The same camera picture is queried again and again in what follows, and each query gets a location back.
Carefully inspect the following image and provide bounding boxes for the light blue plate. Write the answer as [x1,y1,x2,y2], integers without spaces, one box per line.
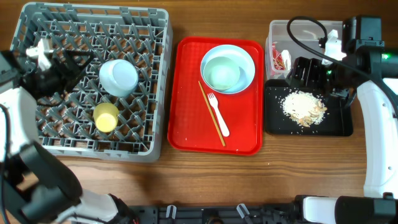
[200,45,256,95]

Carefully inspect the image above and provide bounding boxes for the yellow plastic cup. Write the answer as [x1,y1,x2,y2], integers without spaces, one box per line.
[93,103,119,133]

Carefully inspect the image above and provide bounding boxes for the black tray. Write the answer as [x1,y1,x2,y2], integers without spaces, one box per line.
[264,79,353,136]

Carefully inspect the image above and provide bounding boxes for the clear plastic bin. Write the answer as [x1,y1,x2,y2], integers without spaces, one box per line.
[265,20,324,80]

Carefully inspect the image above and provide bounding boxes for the red snack wrapper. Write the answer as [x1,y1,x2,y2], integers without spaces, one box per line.
[272,42,286,78]

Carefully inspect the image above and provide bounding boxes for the rice and food scraps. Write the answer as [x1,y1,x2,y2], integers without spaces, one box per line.
[280,90,328,128]

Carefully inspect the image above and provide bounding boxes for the red plastic tray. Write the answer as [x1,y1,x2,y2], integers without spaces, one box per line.
[167,37,264,156]

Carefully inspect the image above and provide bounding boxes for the wooden chopstick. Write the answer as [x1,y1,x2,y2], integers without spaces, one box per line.
[198,81,226,147]

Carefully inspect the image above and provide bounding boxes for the white plastic fork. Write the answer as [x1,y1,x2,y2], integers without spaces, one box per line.
[207,93,230,137]

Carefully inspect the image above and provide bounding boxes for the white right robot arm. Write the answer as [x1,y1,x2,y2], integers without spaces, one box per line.
[287,16,397,223]

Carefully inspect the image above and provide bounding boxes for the grey dishwasher rack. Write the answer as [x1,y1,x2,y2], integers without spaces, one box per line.
[11,2,173,162]

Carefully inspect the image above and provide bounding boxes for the green bowl with food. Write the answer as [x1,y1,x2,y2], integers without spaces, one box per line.
[99,59,139,97]

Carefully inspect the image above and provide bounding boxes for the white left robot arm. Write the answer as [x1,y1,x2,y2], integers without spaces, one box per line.
[1,49,139,223]

